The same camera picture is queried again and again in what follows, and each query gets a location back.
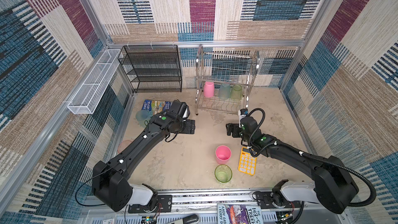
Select pink cup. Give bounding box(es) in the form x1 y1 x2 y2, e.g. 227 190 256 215
215 145 232 164
203 82 215 98

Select green translucent cup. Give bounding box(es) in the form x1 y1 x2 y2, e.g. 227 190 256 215
215 164 232 183
230 84 243 101

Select teal translucent cup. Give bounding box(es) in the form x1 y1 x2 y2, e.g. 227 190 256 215
218 83 231 100

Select green translucent cup front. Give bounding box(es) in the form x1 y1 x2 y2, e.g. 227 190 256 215
215 164 232 183

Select silver wire dish rack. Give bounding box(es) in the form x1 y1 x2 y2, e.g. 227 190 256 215
195 45 261 115

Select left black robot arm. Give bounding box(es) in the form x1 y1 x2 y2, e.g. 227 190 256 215
89 100 195 212

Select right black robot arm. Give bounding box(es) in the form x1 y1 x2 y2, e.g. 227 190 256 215
226 108 377 214

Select black mesh shelf rack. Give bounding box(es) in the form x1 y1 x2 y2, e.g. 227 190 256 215
119 45 182 93

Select yellow calculator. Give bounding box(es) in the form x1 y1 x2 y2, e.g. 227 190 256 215
238 147 257 176

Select blue picture book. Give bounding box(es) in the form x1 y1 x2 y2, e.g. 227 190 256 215
142 100 172 115

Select purple treehouse book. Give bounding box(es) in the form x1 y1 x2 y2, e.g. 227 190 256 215
217 203 263 224

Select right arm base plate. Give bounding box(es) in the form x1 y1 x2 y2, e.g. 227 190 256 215
252 191 302 209

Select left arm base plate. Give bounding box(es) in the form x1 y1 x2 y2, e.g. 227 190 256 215
127 195 173 214

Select white wire wall basket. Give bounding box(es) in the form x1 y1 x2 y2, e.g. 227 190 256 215
67 49 121 115

